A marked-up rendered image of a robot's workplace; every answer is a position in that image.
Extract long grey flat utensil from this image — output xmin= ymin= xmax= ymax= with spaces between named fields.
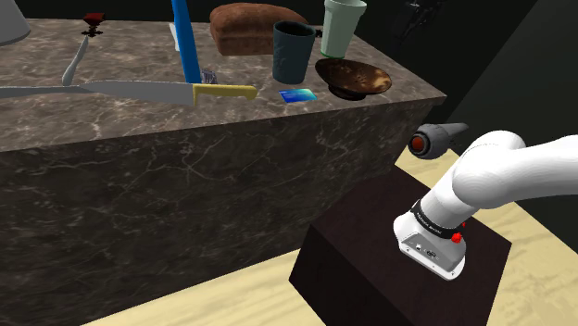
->
xmin=0 ymin=84 xmax=94 ymax=100

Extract brown bread loaf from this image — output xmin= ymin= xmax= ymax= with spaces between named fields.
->
xmin=208 ymin=2 xmax=311 ymax=57

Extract blue card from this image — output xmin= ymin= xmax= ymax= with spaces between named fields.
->
xmin=278 ymin=88 xmax=319 ymax=105

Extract tall blue stick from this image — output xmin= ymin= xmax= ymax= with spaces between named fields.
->
xmin=170 ymin=0 xmax=204 ymax=85

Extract dark robot stand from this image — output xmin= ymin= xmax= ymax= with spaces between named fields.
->
xmin=288 ymin=164 xmax=514 ymax=326

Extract white cone shaped object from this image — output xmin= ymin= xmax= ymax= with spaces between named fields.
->
xmin=0 ymin=0 xmax=32 ymax=47

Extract pale green cup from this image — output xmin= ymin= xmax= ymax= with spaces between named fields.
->
xmin=320 ymin=0 xmax=369 ymax=60

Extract brown bowl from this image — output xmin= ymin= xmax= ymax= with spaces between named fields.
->
xmin=314 ymin=57 xmax=393 ymax=102

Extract dark blue cup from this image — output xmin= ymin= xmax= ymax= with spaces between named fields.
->
xmin=271 ymin=20 xmax=317 ymax=86

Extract small white flat object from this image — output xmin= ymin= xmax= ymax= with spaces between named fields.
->
xmin=168 ymin=22 xmax=182 ymax=52

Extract yellow handled kitchen knife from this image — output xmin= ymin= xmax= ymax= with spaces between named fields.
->
xmin=82 ymin=80 xmax=259 ymax=107

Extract small red black ornament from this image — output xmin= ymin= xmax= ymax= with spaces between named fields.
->
xmin=81 ymin=11 xmax=107 ymax=39

